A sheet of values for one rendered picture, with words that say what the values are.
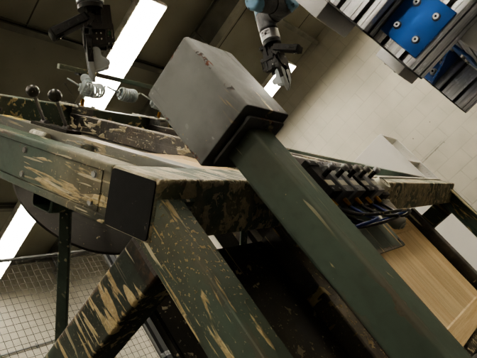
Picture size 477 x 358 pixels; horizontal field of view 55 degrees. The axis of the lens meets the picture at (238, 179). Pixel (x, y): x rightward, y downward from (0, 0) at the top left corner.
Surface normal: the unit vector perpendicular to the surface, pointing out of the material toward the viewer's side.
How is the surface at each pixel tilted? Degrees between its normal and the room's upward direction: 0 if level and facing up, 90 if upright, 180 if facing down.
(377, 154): 90
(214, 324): 90
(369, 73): 90
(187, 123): 90
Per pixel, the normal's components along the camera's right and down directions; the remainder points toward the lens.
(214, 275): 0.58, -0.70
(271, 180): -0.59, -0.01
